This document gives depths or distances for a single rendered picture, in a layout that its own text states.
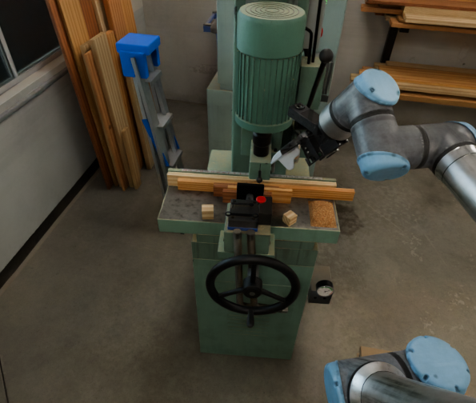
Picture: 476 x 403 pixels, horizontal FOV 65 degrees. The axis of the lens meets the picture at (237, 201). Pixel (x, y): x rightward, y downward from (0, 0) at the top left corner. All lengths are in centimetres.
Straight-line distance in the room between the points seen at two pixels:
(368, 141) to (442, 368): 59
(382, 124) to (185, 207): 74
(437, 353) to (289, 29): 87
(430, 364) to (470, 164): 51
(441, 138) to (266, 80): 45
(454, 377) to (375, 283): 132
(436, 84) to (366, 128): 244
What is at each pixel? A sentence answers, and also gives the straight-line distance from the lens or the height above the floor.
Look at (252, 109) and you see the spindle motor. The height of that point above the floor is 127.
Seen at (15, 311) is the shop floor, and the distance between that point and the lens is 236.
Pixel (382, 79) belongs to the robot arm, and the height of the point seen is 146.
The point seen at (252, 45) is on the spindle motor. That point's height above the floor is 144.
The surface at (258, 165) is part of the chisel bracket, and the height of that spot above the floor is 106.
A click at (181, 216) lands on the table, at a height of 90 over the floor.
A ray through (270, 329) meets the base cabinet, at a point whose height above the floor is 27.
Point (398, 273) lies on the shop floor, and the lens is 245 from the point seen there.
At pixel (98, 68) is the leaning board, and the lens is 244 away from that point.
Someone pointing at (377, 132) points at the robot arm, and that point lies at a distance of 78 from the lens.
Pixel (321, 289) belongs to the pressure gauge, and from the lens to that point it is 139.
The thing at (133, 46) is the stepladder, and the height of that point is 115.
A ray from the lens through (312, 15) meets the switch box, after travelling 135.
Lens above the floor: 177
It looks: 42 degrees down
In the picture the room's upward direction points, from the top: 2 degrees clockwise
